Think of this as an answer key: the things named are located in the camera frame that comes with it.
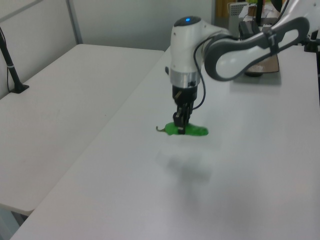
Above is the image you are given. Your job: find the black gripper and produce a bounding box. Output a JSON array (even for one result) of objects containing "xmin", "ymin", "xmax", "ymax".
[{"xmin": 171, "ymin": 85, "xmax": 199, "ymax": 135}]

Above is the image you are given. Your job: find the green chili pepper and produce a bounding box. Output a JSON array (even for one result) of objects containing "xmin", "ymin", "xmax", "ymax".
[{"xmin": 155, "ymin": 121, "xmax": 209, "ymax": 137}]

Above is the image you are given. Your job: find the brown square ceramic plate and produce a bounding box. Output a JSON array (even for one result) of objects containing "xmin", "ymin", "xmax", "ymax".
[{"xmin": 244, "ymin": 53, "xmax": 281, "ymax": 78}]

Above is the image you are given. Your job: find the black flat case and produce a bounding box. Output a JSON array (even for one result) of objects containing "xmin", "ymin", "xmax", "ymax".
[{"xmin": 238, "ymin": 20, "xmax": 261, "ymax": 39}]

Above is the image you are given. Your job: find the yellow wooden panel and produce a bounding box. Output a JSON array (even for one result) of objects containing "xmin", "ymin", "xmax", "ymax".
[{"xmin": 215, "ymin": 0, "xmax": 230, "ymax": 19}]

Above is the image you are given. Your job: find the white perforated box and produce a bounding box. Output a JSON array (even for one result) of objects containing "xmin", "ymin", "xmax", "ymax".
[{"xmin": 228, "ymin": 2, "xmax": 248, "ymax": 19}]

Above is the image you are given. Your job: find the white side table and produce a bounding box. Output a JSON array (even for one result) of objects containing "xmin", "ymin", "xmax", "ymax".
[{"xmin": 0, "ymin": 43, "xmax": 166, "ymax": 217}]

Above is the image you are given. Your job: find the grey flat box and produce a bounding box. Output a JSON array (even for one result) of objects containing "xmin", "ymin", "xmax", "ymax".
[{"xmin": 261, "ymin": 16, "xmax": 279, "ymax": 26}]

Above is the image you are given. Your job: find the black monitor stand pole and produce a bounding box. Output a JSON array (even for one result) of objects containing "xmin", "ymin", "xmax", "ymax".
[{"xmin": 255, "ymin": 0, "xmax": 264, "ymax": 25}]

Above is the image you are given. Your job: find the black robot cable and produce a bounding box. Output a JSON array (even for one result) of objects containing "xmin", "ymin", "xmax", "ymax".
[{"xmin": 193, "ymin": 34, "xmax": 236, "ymax": 110}]

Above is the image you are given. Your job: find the grey metal partition post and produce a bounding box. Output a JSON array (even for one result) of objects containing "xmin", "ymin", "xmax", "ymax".
[{"xmin": 65, "ymin": 0, "xmax": 84, "ymax": 46}]

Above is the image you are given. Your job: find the black clamped camera stand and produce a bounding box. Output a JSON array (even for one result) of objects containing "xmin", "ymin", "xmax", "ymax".
[{"xmin": 303, "ymin": 21, "xmax": 320, "ymax": 53}]

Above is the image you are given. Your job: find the black camera pole with base plate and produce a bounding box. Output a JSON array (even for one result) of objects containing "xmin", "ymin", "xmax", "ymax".
[{"xmin": 0, "ymin": 25, "xmax": 30, "ymax": 95}]

